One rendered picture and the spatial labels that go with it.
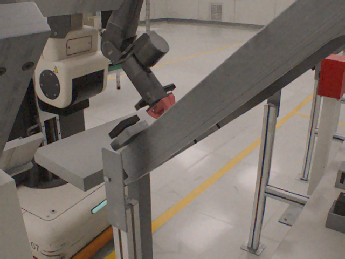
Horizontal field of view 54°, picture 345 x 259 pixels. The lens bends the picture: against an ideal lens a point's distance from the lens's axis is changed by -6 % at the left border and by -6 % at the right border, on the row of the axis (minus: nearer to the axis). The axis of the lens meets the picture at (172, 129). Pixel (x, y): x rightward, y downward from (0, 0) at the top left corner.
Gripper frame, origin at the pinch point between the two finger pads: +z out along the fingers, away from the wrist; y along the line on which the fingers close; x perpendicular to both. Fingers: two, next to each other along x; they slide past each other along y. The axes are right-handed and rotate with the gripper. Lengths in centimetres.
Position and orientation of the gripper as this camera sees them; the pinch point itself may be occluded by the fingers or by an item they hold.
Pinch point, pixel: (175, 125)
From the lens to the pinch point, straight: 85.0
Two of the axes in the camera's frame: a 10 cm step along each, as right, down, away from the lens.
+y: 5.9, -3.2, 7.4
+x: -5.8, 4.7, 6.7
